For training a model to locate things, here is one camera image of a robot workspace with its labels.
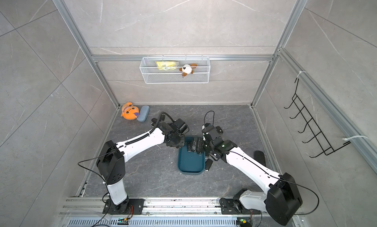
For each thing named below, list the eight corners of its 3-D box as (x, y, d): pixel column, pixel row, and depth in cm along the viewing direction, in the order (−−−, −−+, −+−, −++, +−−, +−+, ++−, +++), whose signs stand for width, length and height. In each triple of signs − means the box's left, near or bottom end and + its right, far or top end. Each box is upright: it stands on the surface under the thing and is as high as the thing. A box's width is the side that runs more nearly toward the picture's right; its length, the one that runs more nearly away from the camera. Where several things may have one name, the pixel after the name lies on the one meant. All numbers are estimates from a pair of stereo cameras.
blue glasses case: (138, 121, 111) (137, 119, 109) (142, 107, 120) (141, 105, 118) (146, 121, 111) (145, 119, 109) (149, 107, 120) (148, 105, 118)
